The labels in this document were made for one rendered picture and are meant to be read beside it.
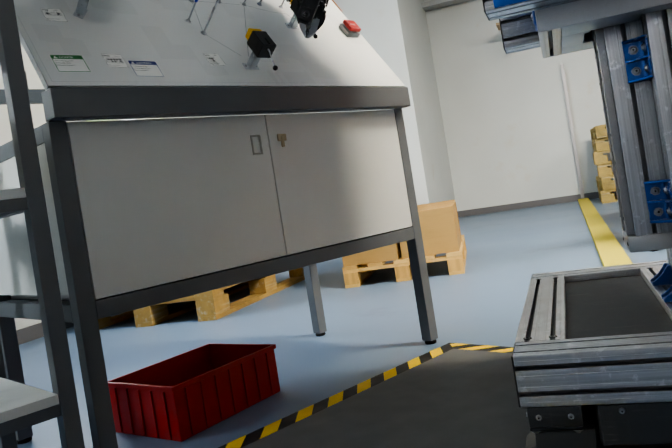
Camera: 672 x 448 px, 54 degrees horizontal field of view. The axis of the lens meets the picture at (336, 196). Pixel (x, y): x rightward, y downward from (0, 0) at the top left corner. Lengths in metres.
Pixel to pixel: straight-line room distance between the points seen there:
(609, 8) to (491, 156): 7.26
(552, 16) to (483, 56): 7.33
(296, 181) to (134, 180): 0.49
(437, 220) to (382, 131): 1.66
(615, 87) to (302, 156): 0.87
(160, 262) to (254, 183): 0.35
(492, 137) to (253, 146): 6.98
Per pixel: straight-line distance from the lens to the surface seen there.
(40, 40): 1.66
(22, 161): 1.46
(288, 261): 1.83
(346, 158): 2.02
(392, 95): 2.17
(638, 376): 1.20
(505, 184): 8.62
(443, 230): 3.76
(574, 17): 1.41
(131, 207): 1.59
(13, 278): 1.90
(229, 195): 1.73
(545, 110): 8.61
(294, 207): 1.86
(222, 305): 3.58
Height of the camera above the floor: 0.55
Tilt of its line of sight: level
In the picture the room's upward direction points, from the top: 9 degrees counter-clockwise
